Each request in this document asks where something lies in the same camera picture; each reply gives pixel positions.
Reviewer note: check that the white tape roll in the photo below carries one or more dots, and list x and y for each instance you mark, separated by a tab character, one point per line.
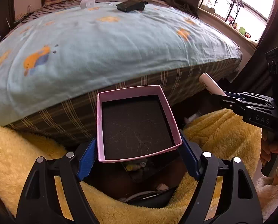
85	4

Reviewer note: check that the yellow fluffy blanket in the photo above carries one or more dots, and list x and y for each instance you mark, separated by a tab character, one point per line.
13	156

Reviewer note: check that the light blue printed sheet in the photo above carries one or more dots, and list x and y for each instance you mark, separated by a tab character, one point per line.
106	46

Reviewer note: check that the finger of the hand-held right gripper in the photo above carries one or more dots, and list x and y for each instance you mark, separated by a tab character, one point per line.
246	96
230	104

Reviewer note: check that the black flat box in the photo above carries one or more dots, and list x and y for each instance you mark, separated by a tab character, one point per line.
129	5

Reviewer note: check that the large window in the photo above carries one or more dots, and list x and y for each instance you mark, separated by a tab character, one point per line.
253	7

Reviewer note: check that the red brown monkey plush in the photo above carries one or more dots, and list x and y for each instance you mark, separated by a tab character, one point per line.
247	35

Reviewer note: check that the green plush toy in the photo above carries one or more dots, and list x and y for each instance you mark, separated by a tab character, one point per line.
242	29

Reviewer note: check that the pink box with black inside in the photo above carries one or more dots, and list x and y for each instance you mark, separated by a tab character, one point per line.
134	126

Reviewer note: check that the purple monkey plush toy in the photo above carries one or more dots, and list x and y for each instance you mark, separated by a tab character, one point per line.
230	19

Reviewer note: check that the small yellow bottle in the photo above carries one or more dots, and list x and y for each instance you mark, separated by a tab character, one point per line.
133	167

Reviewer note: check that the white fluffy blanket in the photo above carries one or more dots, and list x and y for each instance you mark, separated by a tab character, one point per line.
274	196

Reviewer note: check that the dark bin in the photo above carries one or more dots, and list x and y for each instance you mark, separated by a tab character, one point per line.
111	186

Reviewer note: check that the white plastic tube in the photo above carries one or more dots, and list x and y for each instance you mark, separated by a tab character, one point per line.
211	85

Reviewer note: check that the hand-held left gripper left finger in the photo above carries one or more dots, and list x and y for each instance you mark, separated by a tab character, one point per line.
85	165

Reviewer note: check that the small white object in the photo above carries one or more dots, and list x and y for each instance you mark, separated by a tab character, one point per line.
162	187

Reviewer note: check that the plaid mattress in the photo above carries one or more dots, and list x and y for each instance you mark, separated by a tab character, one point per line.
141	84

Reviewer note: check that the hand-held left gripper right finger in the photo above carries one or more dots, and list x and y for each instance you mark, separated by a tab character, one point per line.
190	161

